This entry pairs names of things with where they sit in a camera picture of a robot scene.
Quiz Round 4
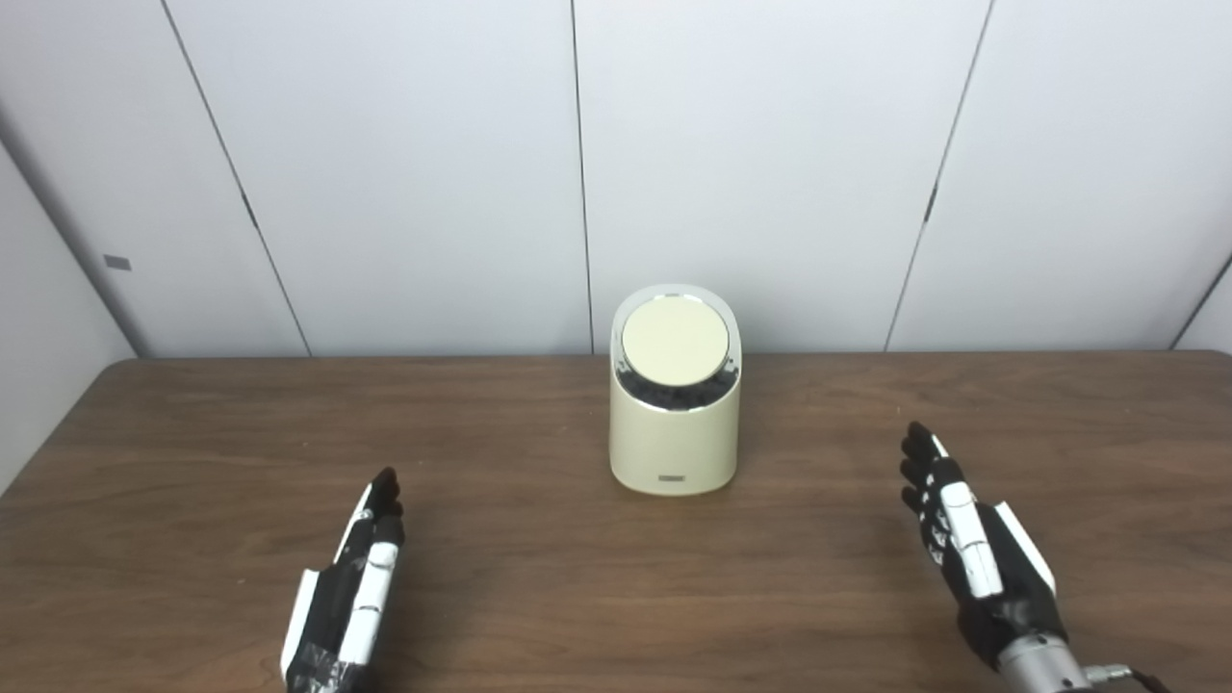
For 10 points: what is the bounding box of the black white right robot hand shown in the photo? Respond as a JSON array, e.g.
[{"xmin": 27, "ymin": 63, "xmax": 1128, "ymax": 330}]
[{"xmin": 899, "ymin": 421, "xmax": 1067, "ymax": 670}]

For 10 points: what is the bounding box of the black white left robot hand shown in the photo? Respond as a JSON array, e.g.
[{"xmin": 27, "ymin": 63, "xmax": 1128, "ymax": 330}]
[{"xmin": 280, "ymin": 468, "xmax": 406, "ymax": 693}]

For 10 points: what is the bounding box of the round cream bin lid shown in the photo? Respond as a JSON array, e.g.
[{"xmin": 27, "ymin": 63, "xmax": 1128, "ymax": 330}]
[{"xmin": 621, "ymin": 296, "xmax": 731, "ymax": 388}]

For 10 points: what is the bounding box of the cream-colored bin body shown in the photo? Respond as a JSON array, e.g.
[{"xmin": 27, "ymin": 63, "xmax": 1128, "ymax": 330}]
[{"xmin": 608, "ymin": 285, "xmax": 742, "ymax": 498}]

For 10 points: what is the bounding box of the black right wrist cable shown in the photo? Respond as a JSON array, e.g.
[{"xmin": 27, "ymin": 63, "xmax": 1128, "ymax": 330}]
[{"xmin": 1086, "ymin": 662, "xmax": 1171, "ymax": 693}]

